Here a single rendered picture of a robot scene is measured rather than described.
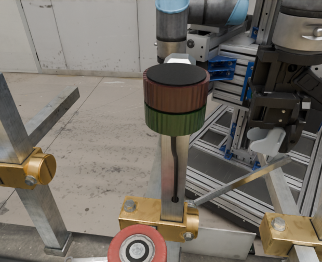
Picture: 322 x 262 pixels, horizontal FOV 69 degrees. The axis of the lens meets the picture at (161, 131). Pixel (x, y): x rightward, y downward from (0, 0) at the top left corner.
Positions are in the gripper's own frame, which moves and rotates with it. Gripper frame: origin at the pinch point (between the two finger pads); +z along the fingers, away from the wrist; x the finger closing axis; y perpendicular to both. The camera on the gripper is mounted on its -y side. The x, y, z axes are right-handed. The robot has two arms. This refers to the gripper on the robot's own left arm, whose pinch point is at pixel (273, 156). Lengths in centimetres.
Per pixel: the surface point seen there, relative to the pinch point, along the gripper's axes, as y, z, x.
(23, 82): 228, 93, -218
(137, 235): 22.5, 1.9, 17.7
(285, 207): -2.3, 6.6, 6.1
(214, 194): 10.6, 5.1, 6.2
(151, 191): 22.4, 6.3, 5.9
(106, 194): 65, 93, -59
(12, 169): 42.4, -4.0, 13.3
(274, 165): 0.8, -0.8, 3.1
